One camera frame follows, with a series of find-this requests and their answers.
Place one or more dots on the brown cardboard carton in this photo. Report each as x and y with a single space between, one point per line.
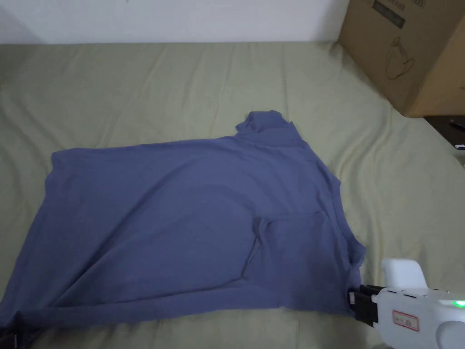
410 47

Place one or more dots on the bed with pale green sheet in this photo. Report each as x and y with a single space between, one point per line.
145 91

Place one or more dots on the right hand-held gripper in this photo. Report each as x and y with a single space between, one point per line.
414 305

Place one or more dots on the blue shirt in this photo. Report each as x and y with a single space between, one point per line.
181 218

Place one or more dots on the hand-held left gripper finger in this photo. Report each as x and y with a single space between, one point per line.
10 336

